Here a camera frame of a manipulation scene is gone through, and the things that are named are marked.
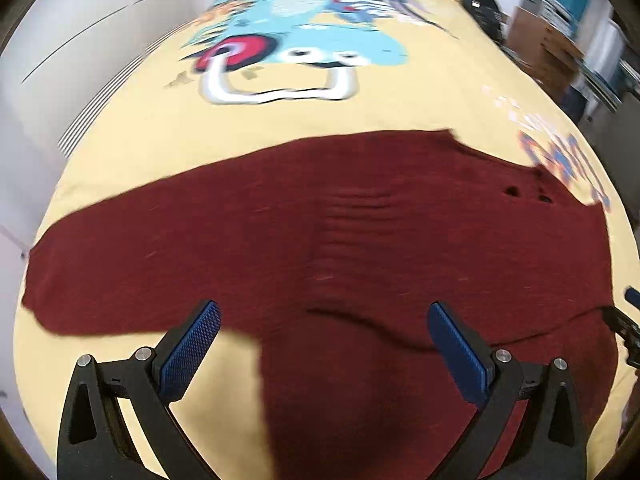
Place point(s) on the wooden dresser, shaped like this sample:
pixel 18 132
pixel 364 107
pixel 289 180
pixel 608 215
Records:
pixel 545 45

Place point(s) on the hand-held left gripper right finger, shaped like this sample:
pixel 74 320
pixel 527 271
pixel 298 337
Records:
pixel 460 355

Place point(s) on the yellow printed blanket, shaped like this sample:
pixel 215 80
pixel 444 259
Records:
pixel 400 105

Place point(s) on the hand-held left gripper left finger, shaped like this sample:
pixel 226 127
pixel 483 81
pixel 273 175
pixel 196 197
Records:
pixel 192 350

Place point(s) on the white wardrobe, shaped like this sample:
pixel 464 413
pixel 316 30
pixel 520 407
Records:
pixel 75 35

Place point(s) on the white desk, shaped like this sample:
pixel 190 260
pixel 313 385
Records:
pixel 607 65

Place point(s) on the maroon knit sweater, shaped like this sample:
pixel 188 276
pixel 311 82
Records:
pixel 325 240

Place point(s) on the black backpack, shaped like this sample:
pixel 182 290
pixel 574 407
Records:
pixel 482 7

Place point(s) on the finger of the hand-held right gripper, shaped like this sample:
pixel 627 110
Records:
pixel 624 327
pixel 634 296

